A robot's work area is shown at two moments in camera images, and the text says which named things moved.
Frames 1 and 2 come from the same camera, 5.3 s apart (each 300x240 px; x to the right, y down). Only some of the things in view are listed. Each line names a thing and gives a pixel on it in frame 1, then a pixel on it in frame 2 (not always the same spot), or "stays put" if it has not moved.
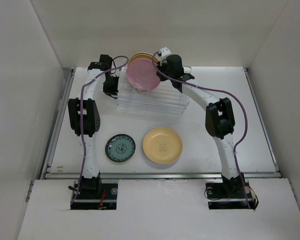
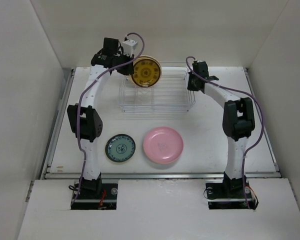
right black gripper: [160, 67] -> [190, 87]
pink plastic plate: [142, 74] -> [163, 145]
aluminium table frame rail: [48, 175] stays put
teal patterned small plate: [120, 148] stays put
